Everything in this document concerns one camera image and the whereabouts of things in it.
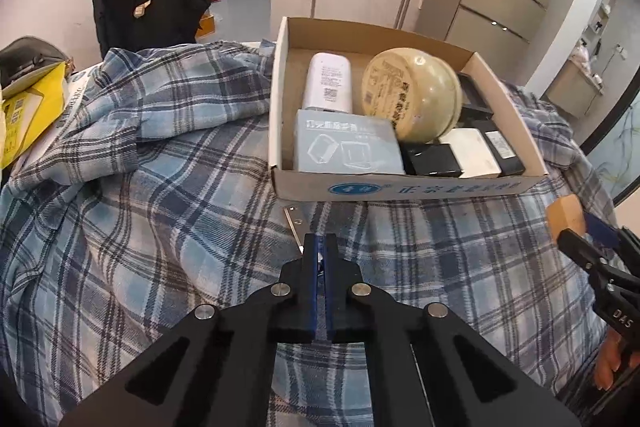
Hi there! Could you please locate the person's right hand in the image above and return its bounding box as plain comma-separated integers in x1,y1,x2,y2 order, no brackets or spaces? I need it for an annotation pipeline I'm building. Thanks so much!
594,332,640,390

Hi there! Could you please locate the white rounded device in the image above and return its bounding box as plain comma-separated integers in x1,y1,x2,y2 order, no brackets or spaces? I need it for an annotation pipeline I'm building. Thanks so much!
301,52,353,114

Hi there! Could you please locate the glossy black case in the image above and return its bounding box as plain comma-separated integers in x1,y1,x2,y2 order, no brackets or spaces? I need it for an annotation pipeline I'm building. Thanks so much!
402,143,463,178

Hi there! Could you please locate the white cabinet counter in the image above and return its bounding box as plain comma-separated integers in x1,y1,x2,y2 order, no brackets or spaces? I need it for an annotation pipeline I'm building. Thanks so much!
542,52,606,118

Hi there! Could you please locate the blue plaid cloth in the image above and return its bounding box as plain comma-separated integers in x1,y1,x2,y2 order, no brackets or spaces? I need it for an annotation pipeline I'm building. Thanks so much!
0,39,626,427

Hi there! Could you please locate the tan wooden block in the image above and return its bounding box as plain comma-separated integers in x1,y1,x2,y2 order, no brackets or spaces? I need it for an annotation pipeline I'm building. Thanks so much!
546,196,587,242

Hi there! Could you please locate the grey printed box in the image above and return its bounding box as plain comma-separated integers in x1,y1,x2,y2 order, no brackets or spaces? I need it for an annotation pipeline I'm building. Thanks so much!
292,108,406,175

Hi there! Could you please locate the cream ceramic jar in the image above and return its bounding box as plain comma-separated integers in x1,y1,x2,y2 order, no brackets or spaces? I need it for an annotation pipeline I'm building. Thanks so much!
361,48,463,144

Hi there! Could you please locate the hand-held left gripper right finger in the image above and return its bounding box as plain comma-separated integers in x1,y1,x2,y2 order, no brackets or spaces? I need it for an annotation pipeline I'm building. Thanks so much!
322,233,583,427

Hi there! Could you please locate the black jacket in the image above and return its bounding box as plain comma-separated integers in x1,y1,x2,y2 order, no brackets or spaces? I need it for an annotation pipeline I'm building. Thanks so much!
91,0,212,60

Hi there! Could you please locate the white and blue booklet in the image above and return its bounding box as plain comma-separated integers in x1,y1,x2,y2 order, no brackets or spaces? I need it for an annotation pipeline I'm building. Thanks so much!
50,67,107,130

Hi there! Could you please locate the yellow box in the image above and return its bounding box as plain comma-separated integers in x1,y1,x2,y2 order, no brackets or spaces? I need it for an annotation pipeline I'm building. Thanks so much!
0,62,71,168

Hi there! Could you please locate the black box with white label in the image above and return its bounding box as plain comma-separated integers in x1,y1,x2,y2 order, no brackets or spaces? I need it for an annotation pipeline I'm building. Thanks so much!
472,119,527,176

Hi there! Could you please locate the patterned glass door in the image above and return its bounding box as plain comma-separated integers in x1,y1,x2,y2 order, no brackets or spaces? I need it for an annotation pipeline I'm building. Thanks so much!
582,72,640,202

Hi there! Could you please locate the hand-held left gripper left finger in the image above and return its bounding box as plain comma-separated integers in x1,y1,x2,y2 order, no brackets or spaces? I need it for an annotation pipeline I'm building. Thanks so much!
59,233,321,427

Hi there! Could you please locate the grey bag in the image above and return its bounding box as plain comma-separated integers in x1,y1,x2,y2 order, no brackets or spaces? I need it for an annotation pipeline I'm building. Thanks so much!
0,37,75,90

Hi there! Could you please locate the wall shelf niche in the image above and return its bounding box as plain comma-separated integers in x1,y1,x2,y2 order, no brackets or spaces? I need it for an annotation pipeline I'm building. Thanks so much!
585,0,617,42

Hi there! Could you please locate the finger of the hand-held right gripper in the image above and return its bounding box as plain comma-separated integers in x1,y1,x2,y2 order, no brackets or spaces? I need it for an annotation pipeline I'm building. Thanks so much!
557,228,618,280
584,213,640,258

